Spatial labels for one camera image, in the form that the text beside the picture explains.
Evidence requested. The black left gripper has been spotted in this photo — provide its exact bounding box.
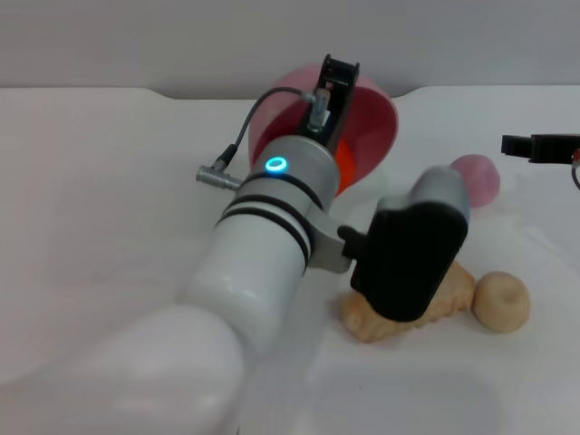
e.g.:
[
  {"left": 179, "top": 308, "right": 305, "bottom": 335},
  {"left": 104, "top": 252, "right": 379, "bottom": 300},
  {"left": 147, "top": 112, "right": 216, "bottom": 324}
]
[{"left": 296, "top": 53, "right": 363, "bottom": 153}]

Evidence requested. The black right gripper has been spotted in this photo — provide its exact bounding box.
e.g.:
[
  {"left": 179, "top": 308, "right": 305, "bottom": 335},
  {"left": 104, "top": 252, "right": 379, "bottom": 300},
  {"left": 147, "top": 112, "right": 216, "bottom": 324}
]
[{"left": 500, "top": 133, "right": 580, "bottom": 167}]

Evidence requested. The pink plastic bowl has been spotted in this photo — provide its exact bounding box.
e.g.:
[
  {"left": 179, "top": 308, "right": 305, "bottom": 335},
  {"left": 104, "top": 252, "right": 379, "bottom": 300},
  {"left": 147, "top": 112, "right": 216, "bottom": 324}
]
[{"left": 247, "top": 64, "right": 401, "bottom": 197}]

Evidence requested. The orange toy fruit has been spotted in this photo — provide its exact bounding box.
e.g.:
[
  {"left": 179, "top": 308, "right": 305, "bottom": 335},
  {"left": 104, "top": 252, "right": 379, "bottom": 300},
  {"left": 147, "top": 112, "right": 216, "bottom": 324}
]
[{"left": 333, "top": 138, "right": 360, "bottom": 197}]

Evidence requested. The round beige toy bun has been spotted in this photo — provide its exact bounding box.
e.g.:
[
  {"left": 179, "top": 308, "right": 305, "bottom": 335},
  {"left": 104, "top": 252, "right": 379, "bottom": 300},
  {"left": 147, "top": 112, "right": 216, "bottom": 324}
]
[{"left": 471, "top": 270, "right": 531, "bottom": 335}]

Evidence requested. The long toy bread loaf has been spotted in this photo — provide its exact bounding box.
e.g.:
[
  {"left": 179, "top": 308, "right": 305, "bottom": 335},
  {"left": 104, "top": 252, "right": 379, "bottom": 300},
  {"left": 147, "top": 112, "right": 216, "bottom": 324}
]
[{"left": 340, "top": 260, "right": 476, "bottom": 344}]

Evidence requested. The left wrist camera housing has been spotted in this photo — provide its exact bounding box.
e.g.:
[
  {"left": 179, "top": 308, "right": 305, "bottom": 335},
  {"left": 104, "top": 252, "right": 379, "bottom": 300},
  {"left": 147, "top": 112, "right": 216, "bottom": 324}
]
[{"left": 350, "top": 165, "right": 471, "bottom": 323}]

